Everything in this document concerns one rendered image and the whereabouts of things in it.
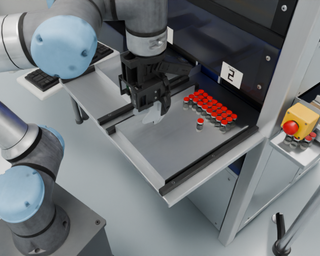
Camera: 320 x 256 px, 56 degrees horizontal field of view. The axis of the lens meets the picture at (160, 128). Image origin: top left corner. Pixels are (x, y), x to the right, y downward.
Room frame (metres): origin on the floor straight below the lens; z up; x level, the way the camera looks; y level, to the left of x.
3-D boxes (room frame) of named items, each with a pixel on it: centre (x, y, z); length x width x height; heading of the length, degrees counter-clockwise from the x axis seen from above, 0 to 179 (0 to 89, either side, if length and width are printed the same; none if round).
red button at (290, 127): (0.58, -0.37, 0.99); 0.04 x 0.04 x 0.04; 38
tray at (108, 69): (1.00, 0.05, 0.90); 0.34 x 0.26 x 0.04; 128
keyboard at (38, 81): (1.15, 0.41, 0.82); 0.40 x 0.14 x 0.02; 139
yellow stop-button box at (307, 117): (0.61, -0.41, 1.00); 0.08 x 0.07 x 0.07; 128
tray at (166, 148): (0.66, -0.07, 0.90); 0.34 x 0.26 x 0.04; 127
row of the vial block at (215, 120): (0.73, -0.16, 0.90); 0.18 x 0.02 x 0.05; 37
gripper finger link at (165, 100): (0.50, 0.00, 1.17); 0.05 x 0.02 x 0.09; 38
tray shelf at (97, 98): (0.82, 0.00, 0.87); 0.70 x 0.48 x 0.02; 38
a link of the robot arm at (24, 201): (0.38, 0.33, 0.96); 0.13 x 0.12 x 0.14; 0
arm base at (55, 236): (0.37, 0.33, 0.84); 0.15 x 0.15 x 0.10
